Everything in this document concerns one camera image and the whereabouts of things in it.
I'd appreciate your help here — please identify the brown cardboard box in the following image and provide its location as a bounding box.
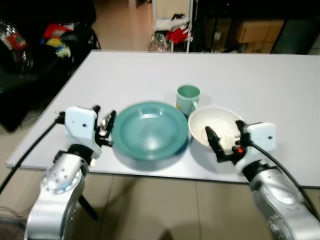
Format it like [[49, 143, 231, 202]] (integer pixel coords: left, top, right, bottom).
[[235, 19, 286, 54]]

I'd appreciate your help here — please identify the clear plastic bag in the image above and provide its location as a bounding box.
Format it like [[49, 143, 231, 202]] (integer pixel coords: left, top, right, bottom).
[[146, 31, 172, 53]]

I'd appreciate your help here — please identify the black table leg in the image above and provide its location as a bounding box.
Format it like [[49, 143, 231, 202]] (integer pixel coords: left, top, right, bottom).
[[77, 194, 99, 221]]

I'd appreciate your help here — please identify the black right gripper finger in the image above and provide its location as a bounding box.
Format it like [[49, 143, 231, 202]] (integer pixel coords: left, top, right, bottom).
[[204, 125, 225, 157], [234, 119, 247, 147]]

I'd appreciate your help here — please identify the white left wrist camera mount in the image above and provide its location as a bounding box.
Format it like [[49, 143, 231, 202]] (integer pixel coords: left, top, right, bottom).
[[64, 106, 99, 147]]

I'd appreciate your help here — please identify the teal ceramic mug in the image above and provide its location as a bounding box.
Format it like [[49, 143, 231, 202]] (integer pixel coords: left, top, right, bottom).
[[176, 84, 201, 118]]

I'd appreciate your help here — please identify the white ceramic bowl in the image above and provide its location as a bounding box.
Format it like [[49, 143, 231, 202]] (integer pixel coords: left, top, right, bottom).
[[188, 105, 246, 155]]

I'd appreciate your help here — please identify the red cloth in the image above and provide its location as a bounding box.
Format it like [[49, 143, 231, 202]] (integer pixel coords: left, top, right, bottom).
[[166, 26, 191, 44]]

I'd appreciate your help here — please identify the white metal rack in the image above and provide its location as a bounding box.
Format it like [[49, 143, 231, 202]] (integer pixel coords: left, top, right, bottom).
[[151, 0, 195, 54]]

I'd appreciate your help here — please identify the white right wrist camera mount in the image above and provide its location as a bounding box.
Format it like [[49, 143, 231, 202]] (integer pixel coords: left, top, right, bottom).
[[244, 122, 277, 152]]

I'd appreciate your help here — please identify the red snack packet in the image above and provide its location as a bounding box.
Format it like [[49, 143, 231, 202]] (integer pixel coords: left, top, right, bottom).
[[0, 20, 29, 53]]

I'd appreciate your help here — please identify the teal ceramic plate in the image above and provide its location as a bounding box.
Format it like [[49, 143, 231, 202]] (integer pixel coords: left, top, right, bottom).
[[111, 101, 190, 162]]

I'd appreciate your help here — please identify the yellow packet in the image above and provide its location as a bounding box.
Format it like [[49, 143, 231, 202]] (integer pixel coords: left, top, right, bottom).
[[46, 38, 68, 50]]

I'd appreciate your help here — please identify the black sofa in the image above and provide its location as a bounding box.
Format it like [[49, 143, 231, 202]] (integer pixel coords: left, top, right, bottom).
[[0, 0, 102, 134]]

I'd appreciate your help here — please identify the black glass cabinet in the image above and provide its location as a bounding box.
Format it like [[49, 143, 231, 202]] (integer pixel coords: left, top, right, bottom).
[[192, 0, 320, 55]]

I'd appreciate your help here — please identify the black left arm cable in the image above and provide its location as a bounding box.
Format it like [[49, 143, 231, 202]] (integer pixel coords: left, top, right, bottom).
[[0, 112, 68, 196]]

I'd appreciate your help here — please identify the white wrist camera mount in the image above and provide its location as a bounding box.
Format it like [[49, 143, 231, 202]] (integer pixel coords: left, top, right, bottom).
[[64, 106, 99, 147], [244, 122, 277, 152]]

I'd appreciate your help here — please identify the red plastic bag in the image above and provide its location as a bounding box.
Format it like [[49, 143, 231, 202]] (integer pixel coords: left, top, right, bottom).
[[42, 22, 75, 42]]

